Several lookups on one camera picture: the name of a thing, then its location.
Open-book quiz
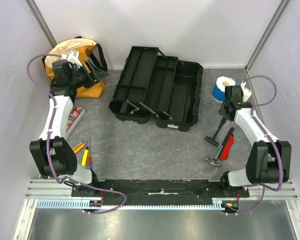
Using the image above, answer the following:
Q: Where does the yellow canvas tote bag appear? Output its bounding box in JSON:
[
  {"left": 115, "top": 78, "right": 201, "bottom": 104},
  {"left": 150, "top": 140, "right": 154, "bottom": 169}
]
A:
[{"left": 41, "top": 36, "right": 108, "bottom": 84}]

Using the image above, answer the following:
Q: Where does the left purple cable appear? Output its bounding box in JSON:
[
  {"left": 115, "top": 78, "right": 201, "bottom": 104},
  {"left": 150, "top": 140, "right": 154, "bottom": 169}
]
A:
[{"left": 26, "top": 53, "right": 128, "bottom": 215}]

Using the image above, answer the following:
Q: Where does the red blue handled screwdriver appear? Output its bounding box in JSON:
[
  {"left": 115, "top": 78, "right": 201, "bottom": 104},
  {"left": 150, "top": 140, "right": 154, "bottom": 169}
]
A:
[{"left": 87, "top": 139, "right": 93, "bottom": 170}]

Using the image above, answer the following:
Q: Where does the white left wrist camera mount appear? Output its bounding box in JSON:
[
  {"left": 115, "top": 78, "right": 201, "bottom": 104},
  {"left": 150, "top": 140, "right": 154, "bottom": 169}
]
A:
[{"left": 61, "top": 49, "right": 83, "bottom": 69}]

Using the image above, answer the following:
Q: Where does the blue wrapped paper roll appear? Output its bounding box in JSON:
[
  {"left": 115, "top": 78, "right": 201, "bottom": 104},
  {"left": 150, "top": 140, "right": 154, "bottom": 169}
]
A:
[{"left": 211, "top": 76, "right": 237, "bottom": 103}]

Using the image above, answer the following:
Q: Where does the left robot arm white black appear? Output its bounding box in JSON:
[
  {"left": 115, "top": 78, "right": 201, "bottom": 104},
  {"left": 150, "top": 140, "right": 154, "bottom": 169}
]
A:
[{"left": 29, "top": 59, "right": 108, "bottom": 197}]

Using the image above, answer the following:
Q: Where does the red black utility knife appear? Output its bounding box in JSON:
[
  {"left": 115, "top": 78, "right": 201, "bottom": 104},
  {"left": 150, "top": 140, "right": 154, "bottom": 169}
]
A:
[{"left": 219, "top": 134, "right": 234, "bottom": 161}]

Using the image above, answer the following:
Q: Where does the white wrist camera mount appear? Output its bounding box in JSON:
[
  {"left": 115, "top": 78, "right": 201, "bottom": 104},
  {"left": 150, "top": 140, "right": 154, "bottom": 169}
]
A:
[
  {"left": 61, "top": 49, "right": 83, "bottom": 69},
  {"left": 240, "top": 81, "right": 252, "bottom": 102}
]

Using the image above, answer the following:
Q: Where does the black plastic tool box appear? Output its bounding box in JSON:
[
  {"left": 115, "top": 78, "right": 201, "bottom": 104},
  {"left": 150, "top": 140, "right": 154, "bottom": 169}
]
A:
[{"left": 109, "top": 46, "right": 204, "bottom": 132}]

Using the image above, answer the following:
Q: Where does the purple cable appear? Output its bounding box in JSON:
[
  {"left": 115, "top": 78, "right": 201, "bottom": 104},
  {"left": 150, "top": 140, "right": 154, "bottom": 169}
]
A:
[
  {"left": 224, "top": 75, "right": 284, "bottom": 216},
  {"left": 26, "top": 53, "right": 128, "bottom": 215}
]

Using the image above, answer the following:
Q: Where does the claw hammer red black handle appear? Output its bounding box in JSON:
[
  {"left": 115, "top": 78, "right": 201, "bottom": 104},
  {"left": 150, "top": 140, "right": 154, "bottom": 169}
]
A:
[{"left": 205, "top": 127, "right": 235, "bottom": 167}]

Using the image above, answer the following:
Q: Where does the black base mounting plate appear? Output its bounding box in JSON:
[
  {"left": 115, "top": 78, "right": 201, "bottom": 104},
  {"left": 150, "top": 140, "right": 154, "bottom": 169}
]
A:
[{"left": 71, "top": 178, "right": 250, "bottom": 207}]

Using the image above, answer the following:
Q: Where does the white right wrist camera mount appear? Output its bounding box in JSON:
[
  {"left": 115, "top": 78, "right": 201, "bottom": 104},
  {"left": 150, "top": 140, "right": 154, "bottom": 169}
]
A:
[{"left": 240, "top": 81, "right": 252, "bottom": 102}]

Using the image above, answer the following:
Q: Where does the yellow handled screwdriver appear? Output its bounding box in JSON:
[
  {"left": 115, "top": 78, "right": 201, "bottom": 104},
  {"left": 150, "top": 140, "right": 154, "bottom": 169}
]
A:
[{"left": 81, "top": 140, "right": 90, "bottom": 167}]

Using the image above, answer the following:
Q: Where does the red small box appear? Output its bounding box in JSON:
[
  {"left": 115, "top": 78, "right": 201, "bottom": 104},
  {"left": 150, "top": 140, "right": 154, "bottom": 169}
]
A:
[{"left": 64, "top": 105, "right": 86, "bottom": 140}]

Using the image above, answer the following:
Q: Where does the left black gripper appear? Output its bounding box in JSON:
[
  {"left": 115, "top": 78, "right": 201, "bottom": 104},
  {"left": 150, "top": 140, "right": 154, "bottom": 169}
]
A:
[{"left": 69, "top": 59, "right": 109, "bottom": 90}]

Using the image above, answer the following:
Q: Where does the black rubber mallet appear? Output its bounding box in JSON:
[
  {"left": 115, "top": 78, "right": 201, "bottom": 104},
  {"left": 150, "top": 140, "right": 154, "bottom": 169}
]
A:
[{"left": 204, "top": 117, "right": 227, "bottom": 147}]

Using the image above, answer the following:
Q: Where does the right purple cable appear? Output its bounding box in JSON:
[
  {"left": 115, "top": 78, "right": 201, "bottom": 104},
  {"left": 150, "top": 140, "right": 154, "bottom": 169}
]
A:
[{"left": 224, "top": 75, "right": 284, "bottom": 216}]

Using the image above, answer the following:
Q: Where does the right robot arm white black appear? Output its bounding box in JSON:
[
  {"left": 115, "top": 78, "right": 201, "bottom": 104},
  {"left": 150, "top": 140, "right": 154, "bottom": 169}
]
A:
[{"left": 218, "top": 85, "right": 292, "bottom": 197}]

